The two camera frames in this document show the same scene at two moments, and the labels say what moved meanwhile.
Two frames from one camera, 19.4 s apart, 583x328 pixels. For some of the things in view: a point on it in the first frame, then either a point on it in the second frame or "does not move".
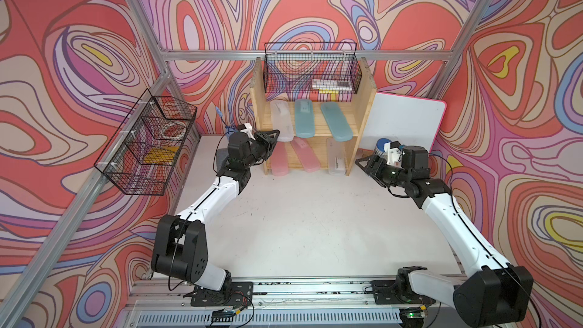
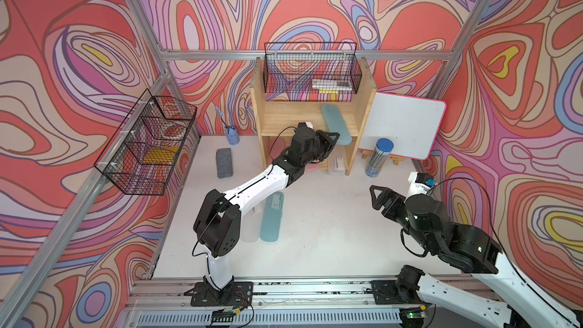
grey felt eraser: x=221 y=157 does not move
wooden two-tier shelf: x=314 y=135 does not move
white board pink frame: x=412 y=121 does not move
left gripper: x=266 y=148 to x=329 y=140
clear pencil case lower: x=335 y=157 does not move
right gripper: x=376 y=171 to x=396 y=200
